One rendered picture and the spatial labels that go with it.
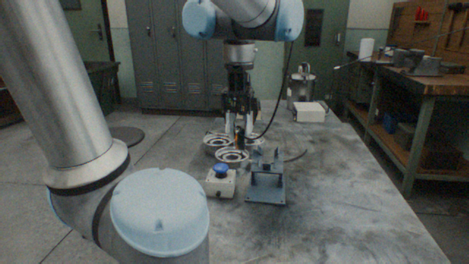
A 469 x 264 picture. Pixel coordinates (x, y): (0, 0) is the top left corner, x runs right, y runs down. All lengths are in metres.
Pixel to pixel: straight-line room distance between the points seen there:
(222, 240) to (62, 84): 0.42
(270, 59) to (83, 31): 2.72
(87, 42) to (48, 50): 4.47
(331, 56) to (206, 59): 1.54
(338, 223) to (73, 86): 0.58
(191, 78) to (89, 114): 3.37
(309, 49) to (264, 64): 0.69
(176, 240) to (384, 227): 0.51
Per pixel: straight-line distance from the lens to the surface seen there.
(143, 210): 0.35
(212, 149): 0.95
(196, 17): 0.57
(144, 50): 3.90
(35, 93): 0.39
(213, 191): 0.74
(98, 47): 4.76
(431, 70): 2.42
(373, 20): 4.23
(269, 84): 4.12
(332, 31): 3.76
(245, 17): 0.45
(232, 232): 0.65
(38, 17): 0.37
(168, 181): 0.39
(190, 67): 3.73
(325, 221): 0.71
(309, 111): 1.62
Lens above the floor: 1.23
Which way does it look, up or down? 22 degrees down
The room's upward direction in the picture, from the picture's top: straight up
